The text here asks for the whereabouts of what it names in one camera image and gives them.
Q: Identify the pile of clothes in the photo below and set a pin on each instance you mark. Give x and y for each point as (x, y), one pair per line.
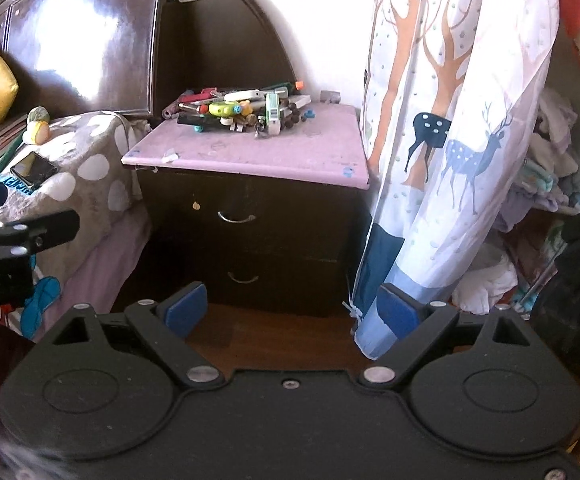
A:
(517, 260)

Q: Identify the grey spotted blanket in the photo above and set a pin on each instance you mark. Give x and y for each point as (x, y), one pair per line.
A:
(87, 150)

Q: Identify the black smartphone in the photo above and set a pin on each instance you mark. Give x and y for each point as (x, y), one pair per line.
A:
(33, 170)

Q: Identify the white paper scrap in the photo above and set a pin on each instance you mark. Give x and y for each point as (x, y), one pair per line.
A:
(169, 157)

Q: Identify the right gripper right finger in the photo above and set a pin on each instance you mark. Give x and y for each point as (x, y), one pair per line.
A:
(400, 312)

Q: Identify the green white box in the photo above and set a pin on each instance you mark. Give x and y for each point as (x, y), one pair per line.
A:
(273, 120)

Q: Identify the orange tipped green marker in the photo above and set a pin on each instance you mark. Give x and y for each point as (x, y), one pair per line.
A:
(292, 87)

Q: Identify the red lighter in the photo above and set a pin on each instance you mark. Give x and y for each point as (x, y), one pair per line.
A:
(203, 96)

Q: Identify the white flat case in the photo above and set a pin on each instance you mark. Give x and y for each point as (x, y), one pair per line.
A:
(244, 95)

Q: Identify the green yellow toy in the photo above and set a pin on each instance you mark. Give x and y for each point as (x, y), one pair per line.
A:
(224, 109)

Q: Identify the dark wooden headboard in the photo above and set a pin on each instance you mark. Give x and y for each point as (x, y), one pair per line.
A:
(135, 56)

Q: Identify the black flat bar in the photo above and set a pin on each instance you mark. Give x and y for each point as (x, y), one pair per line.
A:
(198, 121)

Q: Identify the deer print wardrobe cover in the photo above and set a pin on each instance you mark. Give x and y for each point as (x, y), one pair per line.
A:
(450, 99)

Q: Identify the dark wooden nightstand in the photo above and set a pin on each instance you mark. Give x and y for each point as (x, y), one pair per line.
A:
(286, 284)

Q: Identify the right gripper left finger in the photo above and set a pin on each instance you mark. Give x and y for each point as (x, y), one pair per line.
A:
(184, 310)

